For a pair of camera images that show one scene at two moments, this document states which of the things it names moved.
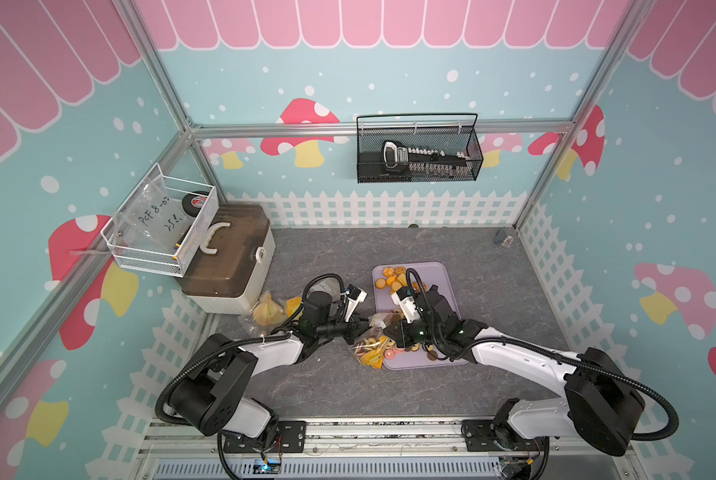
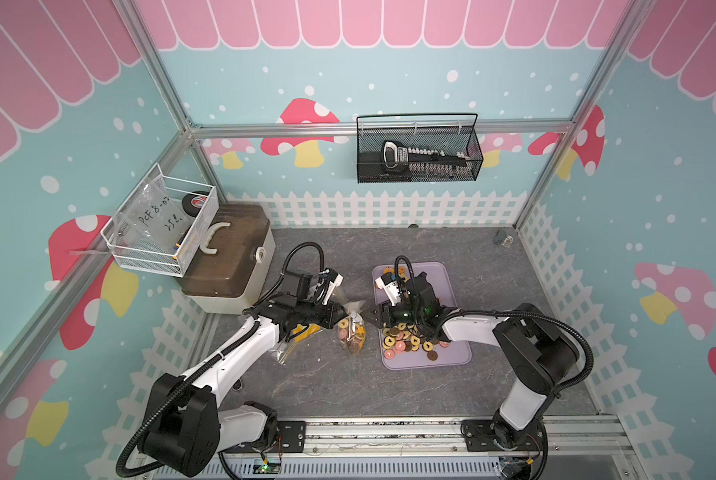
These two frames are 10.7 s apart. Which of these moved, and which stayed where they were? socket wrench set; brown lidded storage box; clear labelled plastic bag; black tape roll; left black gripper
Moved: left black gripper
Stayed: clear labelled plastic bag; brown lidded storage box; black tape roll; socket wrench set
